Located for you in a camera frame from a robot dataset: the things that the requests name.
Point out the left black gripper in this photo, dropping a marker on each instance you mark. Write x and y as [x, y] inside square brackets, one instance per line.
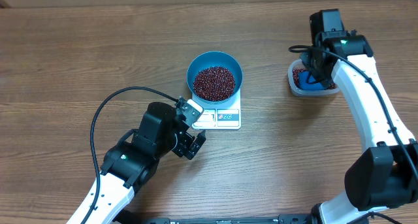
[183, 145]

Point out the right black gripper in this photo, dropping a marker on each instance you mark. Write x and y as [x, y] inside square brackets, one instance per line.
[307, 59]

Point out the blue plastic measuring scoop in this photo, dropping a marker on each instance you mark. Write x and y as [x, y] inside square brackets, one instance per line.
[307, 82]

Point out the teal round bowl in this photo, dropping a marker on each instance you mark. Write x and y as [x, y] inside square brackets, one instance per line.
[212, 59]

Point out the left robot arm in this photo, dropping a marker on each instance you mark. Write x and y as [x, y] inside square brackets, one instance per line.
[134, 160]

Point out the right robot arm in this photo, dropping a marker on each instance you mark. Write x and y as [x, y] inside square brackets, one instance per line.
[385, 175]

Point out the white digital kitchen scale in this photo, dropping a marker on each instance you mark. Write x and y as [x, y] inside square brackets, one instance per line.
[224, 115]

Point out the red beans in bowl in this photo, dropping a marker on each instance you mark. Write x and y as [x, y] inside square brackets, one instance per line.
[214, 84]

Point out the clear plastic food container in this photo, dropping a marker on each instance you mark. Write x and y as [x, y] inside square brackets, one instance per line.
[296, 91]

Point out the red adzuki beans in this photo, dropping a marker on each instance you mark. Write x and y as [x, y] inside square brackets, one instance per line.
[295, 72]

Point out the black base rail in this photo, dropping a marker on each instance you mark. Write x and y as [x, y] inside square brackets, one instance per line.
[222, 220]

